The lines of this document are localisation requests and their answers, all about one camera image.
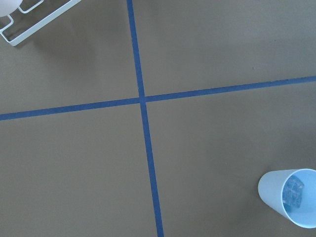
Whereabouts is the light blue plastic cup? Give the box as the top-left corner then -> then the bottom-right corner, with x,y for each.
258,168 -> 316,229

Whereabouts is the white cup in rack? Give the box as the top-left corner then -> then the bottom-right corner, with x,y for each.
0,0 -> 22,17

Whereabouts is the white wire cup rack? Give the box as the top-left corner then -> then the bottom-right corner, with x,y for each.
0,0 -> 80,46

